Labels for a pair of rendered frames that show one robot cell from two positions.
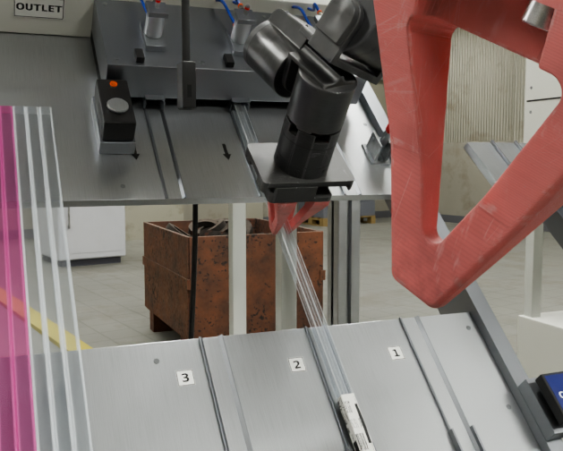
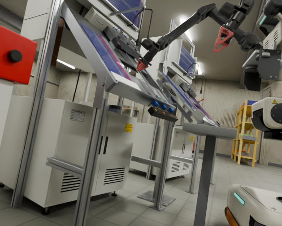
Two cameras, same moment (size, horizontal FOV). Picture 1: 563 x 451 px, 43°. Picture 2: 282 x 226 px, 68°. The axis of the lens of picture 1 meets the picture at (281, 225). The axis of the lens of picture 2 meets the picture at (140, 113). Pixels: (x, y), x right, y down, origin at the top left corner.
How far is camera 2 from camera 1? 102 cm
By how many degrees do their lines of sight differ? 36
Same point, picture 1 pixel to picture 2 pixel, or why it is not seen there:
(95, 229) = not seen: outside the picture
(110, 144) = (116, 48)
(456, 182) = not seen: hidden behind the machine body
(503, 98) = (89, 96)
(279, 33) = (148, 41)
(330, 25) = (160, 41)
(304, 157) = (149, 58)
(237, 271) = (86, 93)
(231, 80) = (127, 47)
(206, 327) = not seen: hidden behind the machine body
